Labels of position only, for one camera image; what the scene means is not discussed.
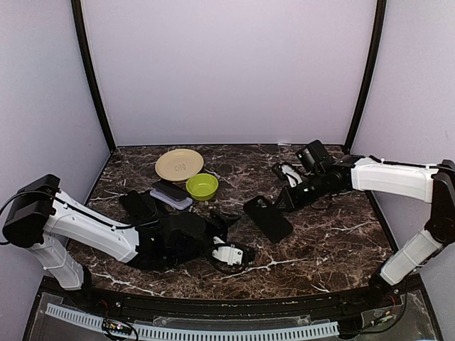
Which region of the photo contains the dark phone with teal edge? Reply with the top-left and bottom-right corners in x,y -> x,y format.
152,180 -> 188,201

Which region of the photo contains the black phone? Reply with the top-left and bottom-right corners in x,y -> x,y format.
242,195 -> 294,244

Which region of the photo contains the left black frame post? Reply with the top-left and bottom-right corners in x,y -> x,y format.
70,0 -> 117,153

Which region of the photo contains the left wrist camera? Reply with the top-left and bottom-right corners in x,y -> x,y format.
205,242 -> 256,275

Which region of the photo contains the beige round plate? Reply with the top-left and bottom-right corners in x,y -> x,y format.
155,148 -> 204,182

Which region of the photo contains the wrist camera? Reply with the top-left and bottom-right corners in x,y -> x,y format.
272,162 -> 308,188
205,242 -> 256,275

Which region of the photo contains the lavender phone case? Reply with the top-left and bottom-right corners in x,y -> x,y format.
149,189 -> 193,210

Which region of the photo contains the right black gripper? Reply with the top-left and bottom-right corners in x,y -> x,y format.
274,170 -> 329,212

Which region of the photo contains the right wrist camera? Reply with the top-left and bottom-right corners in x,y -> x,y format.
272,162 -> 308,188

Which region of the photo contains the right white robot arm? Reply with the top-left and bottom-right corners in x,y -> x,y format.
274,155 -> 454,308

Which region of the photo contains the black frame post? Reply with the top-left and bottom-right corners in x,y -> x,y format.
70,0 -> 117,153
343,0 -> 387,154

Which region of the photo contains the green plastic bowl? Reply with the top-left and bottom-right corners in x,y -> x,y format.
186,173 -> 219,201

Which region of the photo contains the right black frame post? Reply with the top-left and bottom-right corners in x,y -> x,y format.
343,0 -> 387,154

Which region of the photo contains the white slotted cable duct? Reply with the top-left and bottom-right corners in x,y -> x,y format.
45,303 -> 340,341

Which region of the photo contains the black front rail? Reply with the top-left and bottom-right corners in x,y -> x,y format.
78,288 -> 370,320

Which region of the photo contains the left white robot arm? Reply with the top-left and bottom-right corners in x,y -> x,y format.
2,174 -> 247,310

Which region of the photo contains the black phone case bottom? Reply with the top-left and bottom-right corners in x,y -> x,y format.
119,190 -> 159,226

